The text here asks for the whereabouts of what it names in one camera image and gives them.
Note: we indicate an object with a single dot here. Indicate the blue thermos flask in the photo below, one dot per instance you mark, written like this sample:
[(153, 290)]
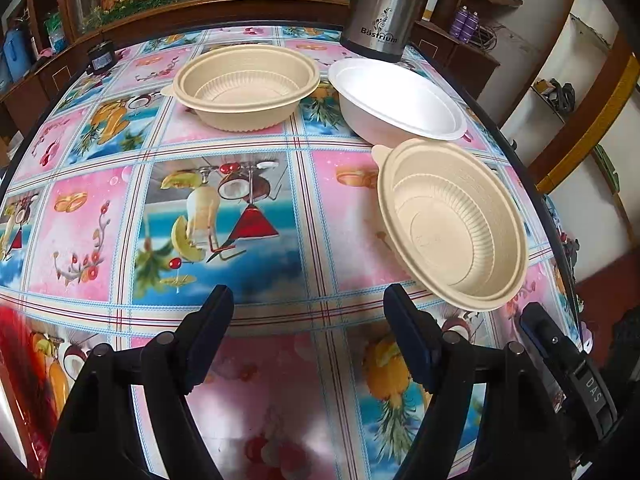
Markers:
[(15, 55)]

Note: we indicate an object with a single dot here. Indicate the white foam bowl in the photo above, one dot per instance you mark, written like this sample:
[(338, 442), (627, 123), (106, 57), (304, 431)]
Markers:
[(400, 95)]

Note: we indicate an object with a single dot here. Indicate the fruit printed tablecloth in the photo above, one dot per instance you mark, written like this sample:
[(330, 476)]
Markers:
[(225, 220)]

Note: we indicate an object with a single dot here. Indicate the large red glass dish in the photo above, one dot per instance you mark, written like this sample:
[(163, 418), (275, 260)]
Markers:
[(25, 375)]

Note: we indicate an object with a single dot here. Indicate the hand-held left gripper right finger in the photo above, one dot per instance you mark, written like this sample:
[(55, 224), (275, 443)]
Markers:
[(410, 340)]

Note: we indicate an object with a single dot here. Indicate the green label plastic bottle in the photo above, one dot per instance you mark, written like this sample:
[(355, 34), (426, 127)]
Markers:
[(55, 32)]

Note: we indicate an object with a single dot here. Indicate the dark shoes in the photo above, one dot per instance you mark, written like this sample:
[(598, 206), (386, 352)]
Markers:
[(555, 95)]

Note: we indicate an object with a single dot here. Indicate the wooden cabinet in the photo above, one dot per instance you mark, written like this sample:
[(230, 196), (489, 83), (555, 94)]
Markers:
[(280, 12)]

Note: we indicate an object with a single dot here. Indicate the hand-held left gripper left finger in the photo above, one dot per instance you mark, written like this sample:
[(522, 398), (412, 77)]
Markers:
[(210, 340)]

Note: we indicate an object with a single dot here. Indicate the small black jar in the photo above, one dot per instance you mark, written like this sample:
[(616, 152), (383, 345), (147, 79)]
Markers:
[(101, 57)]

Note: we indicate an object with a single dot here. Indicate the beige plastic bowl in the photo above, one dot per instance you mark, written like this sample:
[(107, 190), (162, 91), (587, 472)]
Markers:
[(450, 225), (240, 75)]

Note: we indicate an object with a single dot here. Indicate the stainless steel thermos jug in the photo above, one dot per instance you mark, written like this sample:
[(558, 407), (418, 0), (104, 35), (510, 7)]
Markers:
[(380, 5)]

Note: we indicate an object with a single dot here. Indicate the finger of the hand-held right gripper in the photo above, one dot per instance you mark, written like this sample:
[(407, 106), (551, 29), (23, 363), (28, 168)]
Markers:
[(547, 332)]

